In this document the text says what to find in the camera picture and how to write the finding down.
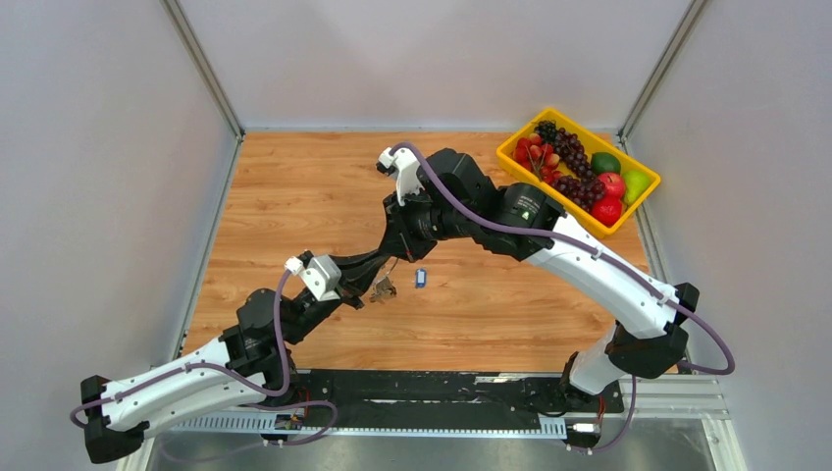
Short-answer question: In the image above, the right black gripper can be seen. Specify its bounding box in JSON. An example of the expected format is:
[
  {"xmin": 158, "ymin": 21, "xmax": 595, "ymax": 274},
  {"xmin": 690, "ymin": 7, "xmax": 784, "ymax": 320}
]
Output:
[{"xmin": 380, "ymin": 182, "xmax": 475, "ymax": 262}]

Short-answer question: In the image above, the metal keyring with keys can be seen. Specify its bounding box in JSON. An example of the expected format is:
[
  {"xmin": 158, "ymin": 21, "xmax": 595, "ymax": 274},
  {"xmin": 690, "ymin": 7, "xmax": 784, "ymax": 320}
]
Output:
[{"xmin": 369, "ymin": 258, "xmax": 398, "ymax": 304}]

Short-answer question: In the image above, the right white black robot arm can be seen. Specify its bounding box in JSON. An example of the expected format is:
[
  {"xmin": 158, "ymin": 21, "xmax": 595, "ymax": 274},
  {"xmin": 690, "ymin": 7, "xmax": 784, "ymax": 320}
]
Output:
[{"xmin": 377, "ymin": 143, "xmax": 698, "ymax": 410}]

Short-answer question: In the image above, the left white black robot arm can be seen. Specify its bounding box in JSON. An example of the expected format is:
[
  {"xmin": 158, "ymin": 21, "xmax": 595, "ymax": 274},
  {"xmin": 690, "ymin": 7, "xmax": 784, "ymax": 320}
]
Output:
[{"xmin": 71, "ymin": 250, "xmax": 389, "ymax": 464}]

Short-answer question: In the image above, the blue key tag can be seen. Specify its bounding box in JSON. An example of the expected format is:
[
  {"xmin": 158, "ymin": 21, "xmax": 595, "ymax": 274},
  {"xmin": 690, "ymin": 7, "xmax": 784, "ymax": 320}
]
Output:
[{"xmin": 414, "ymin": 268, "xmax": 427, "ymax": 288}]

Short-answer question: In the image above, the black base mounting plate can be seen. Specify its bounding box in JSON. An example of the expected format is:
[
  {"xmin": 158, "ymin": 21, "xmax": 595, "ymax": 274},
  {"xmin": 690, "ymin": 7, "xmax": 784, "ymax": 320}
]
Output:
[{"xmin": 263, "ymin": 369, "xmax": 625, "ymax": 431}]

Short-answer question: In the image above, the red strawberries cluster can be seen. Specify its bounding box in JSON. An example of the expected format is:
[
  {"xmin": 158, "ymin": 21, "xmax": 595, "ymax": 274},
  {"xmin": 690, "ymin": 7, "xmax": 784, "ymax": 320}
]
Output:
[{"xmin": 512, "ymin": 131, "xmax": 562, "ymax": 185}]

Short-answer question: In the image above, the dark grape bunch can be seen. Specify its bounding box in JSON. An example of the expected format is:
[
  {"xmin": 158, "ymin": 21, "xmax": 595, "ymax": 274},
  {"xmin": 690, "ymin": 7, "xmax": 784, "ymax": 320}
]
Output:
[{"xmin": 534, "ymin": 120, "xmax": 605, "ymax": 212}]

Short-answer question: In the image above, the yellow plastic bin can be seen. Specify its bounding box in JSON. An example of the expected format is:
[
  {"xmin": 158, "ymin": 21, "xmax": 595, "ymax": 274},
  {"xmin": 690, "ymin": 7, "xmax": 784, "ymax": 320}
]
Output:
[{"xmin": 496, "ymin": 108, "xmax": 661, "ymax": 238}]

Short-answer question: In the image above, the red round fruit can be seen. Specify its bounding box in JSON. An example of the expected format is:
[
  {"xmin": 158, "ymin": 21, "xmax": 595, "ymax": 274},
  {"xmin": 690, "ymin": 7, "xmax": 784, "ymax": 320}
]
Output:
[{"xmin": 591, "ymin": 197, "xmax": 624, "ymax": 228}]

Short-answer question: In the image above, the green lime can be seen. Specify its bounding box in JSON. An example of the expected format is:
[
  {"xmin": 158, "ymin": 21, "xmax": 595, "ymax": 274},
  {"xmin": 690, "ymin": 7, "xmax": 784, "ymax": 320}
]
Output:
[{"xmin": 590, "ymin": 152, "xmax": 621, "ymax": 176}]

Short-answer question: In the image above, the red apple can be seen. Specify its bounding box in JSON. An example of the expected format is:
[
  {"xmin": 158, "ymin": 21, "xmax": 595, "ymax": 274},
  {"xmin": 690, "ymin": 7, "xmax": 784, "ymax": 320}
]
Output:
[{"xmin": 598, "ymin": 172, "xmax": 627, "ymax": 200}]

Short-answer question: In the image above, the green pear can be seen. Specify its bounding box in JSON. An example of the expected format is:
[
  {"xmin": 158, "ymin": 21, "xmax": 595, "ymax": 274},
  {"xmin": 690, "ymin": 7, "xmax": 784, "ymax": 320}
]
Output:
[{"xmin": 621, "ymin": 170, "xmax": 652, "ymax": 206}]

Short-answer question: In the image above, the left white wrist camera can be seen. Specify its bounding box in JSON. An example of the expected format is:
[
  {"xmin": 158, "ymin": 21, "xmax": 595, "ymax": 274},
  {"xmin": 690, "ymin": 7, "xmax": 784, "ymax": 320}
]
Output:
[{"xmin": 285, "ymin": 255, "xmax": 341, "ymax": 301}]

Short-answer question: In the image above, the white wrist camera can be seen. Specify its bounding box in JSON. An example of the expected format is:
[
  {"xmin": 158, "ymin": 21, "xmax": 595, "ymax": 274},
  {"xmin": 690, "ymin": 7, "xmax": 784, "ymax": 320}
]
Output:
[
  {"xmin": 285, "ymin": 255, "xmax": 341, "ymax": 301},
  {"xmin": 377, "ymin": 143, "xmax": 424, "ymax": 207}
]

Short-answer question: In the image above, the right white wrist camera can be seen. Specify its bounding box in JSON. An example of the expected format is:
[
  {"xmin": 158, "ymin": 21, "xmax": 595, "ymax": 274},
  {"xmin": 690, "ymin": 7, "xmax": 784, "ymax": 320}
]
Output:
[{"xmin": 377, "ymin": 143, "xmax": 424, "ymax": 207}]

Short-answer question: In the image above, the aluminium rail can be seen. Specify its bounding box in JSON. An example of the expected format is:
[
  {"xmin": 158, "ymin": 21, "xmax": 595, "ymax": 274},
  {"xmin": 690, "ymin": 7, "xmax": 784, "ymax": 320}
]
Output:
[{"xmin": 173, "ymin": 375, "xmax": 729, "ymax": 440}]

